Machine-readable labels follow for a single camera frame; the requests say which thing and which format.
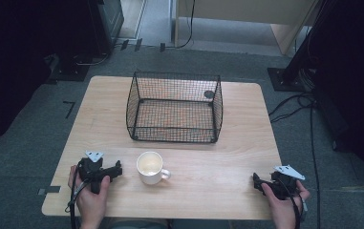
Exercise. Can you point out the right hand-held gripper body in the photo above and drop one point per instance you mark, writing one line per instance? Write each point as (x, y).
(283, 187)

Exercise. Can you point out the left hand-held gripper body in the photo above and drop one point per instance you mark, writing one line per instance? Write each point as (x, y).
(90, 170)

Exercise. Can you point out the white cup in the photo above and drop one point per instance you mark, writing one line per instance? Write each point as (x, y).
(147, 178)

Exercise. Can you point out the person's right hand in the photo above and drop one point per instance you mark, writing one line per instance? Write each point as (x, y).
(283, 211)

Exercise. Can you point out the person's left hand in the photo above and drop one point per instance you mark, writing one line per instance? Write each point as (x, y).
(89, 203)

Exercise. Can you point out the grey floor tape strip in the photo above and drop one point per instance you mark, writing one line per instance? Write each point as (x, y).
(49, 190)

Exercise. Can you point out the black floor tape corner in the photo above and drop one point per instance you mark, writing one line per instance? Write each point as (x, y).
(70, 106)

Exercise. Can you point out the small black tape piece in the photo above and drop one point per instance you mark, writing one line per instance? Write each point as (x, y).
(138, 44)
(162, 47)
(124, 44)

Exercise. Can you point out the black metal stand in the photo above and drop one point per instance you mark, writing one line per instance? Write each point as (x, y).
(300, 54)

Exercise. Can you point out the black equipment case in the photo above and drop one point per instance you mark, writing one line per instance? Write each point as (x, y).
(106, 22)

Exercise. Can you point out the light wooden cabinet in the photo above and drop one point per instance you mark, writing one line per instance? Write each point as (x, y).
(233, 12)

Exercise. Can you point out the black stand base plate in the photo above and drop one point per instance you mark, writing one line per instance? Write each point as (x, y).
(69, 68)

